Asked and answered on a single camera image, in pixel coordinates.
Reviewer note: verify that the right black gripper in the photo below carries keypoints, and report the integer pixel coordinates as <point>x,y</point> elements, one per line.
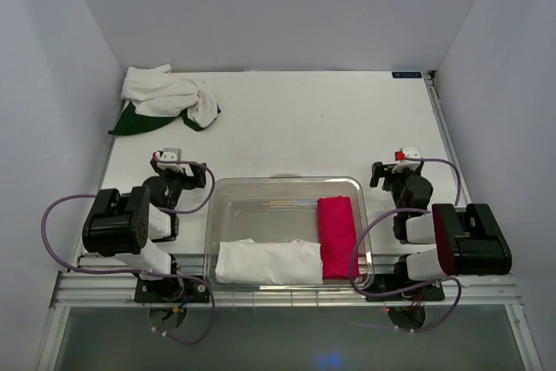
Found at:
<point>386,170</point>

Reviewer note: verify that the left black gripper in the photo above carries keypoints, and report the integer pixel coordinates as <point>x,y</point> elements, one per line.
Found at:
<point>191,182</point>

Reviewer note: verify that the white and green t-shirt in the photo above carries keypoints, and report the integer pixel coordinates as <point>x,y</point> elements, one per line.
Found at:
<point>156,97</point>

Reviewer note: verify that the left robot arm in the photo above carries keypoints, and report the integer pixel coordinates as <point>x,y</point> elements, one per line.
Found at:
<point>128,226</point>

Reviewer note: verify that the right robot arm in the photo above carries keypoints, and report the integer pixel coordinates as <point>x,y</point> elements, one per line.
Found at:
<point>465,240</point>

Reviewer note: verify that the rolled pink t-shirt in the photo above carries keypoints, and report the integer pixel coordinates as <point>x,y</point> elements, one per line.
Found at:
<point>337,236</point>

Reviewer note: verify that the rolled white t-shirt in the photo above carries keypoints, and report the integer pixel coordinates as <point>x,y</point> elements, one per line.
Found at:
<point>247,262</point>

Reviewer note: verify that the blue corner label right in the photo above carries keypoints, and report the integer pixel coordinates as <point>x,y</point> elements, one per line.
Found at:
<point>406,74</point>

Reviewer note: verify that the clear plastic bin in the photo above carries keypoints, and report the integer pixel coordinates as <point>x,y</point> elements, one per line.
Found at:
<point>271,210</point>

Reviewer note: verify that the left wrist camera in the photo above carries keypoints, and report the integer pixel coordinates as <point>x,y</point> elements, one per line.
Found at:
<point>168,157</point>

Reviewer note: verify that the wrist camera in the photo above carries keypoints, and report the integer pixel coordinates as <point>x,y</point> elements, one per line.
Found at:
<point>168,157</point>
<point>407,153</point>

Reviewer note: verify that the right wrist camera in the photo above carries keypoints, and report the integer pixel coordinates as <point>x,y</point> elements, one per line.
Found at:
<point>407,153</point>

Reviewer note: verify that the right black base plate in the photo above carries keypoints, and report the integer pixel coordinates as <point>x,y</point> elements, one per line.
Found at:
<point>388,283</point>

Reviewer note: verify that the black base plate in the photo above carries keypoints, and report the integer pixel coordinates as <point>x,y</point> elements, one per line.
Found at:
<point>170,290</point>
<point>388,283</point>

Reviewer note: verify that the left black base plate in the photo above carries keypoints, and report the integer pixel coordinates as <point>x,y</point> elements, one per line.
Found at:
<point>170,290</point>

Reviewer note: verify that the aluminium frame rails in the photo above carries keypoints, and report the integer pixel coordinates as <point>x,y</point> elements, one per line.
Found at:
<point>75,291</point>

